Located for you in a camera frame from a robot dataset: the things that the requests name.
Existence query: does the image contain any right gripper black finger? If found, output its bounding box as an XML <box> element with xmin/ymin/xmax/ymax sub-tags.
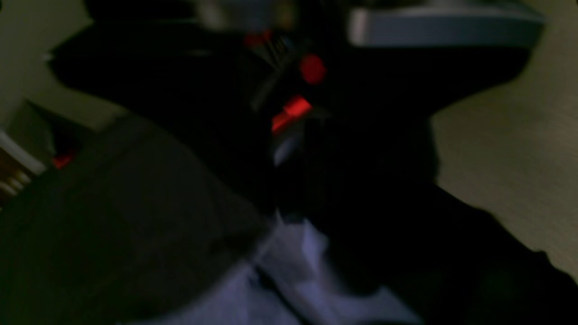
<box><xmin>299</xmin><ymin>104</ymin><xmax>577</xmax><ymax>325</ymax></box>

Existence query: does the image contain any light blue t-shirt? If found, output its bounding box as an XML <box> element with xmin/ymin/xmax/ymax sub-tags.
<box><xmin>133</xmin><ymin>222</ymin><xmax>423</xmax><ymax>325</ymax></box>

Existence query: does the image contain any orange clamp top right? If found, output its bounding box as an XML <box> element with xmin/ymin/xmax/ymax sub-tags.
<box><xmin>243</xmin><ymin>30</ymin><xmax>327</xmax><ymax>136</ymax></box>

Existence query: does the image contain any black table cloth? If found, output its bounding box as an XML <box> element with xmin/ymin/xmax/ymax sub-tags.
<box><xmin>1</xmin><ymin>117</ymin><xmax>270</xmax><ymax>325</ymax></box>

